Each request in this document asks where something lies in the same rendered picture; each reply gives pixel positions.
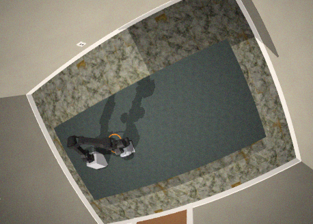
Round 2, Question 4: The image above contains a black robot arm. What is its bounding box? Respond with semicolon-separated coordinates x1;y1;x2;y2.
67;135;126;163

